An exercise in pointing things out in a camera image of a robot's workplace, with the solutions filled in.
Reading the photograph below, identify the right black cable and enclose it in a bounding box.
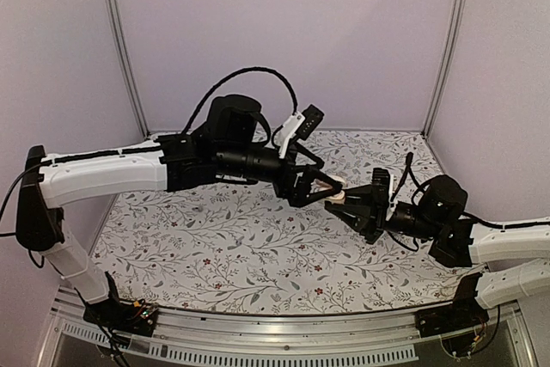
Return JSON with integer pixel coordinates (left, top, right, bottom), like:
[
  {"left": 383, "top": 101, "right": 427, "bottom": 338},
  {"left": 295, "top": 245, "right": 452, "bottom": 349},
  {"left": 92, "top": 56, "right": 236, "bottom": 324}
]
[{"left": 394, "top": 151, "right": 431, "bottom": 205}]

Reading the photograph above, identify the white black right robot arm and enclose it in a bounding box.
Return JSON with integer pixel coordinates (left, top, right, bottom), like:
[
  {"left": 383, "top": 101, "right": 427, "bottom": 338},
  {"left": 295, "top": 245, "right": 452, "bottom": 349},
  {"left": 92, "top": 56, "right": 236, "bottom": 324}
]
[{"left": 325, "top": 168, "right": 549, "bottom": 329}]

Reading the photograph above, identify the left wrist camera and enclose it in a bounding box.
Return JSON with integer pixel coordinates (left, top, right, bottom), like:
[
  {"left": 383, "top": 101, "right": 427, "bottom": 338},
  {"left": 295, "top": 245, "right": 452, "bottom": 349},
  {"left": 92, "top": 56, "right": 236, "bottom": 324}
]
[{"left": 272, "top": 105, "right": 325, "bottom": 159}]

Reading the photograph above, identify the front aluminium rail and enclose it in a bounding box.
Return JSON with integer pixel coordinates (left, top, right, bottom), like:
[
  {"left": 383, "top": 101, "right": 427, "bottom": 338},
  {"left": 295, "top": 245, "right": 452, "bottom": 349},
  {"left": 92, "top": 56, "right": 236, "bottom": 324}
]
[{"left": 36, "top": 288, "right": 541, "bottom": 366}]

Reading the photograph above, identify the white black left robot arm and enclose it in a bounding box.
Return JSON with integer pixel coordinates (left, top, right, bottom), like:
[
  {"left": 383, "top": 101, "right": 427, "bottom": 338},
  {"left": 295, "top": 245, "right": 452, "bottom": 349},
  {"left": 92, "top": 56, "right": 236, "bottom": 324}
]
[{"left": 15, "top": 95, "right": 342, "bottom": 327}]

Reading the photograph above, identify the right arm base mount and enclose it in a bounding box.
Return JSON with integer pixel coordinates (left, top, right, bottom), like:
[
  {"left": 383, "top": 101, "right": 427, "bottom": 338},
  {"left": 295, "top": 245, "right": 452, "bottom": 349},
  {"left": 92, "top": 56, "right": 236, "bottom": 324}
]
[{"left": 414, "top": 302, "right": 489, "bottom": 359}]

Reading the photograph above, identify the floral patterned table mat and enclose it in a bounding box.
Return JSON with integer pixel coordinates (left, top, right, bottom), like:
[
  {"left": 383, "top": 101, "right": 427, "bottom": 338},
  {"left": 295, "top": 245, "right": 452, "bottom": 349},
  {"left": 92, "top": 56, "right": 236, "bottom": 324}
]
[{"left": 85, "top": 129, "right": 489, "bottom": 315}]

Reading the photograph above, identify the left black cable loop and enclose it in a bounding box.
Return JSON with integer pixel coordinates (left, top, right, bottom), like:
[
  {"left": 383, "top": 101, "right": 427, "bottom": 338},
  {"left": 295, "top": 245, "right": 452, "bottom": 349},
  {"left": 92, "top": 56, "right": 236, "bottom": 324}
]
[{"left": 180, "top": 66, "right": 300, "bottom": 136}]

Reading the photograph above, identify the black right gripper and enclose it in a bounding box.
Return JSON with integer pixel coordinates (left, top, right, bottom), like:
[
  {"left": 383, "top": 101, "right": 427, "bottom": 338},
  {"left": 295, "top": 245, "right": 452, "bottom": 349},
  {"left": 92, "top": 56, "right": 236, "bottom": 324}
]
[{"left": 326, "top": 184, "right": 440, "bottom": 245}]

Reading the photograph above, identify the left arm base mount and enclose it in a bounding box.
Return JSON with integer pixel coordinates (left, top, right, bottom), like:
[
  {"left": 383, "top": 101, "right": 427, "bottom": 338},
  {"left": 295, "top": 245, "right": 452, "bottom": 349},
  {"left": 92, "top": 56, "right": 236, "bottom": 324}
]
[{"left": 82, "top": 272, "right": 159, "bottom": 337}]

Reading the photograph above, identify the cream earbud charging case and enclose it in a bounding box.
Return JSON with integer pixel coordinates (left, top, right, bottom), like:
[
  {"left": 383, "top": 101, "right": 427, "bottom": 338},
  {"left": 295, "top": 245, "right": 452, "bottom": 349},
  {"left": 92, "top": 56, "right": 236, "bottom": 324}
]
[{"left": 315, "top": 175, "right": 347, "bottom": 205}]

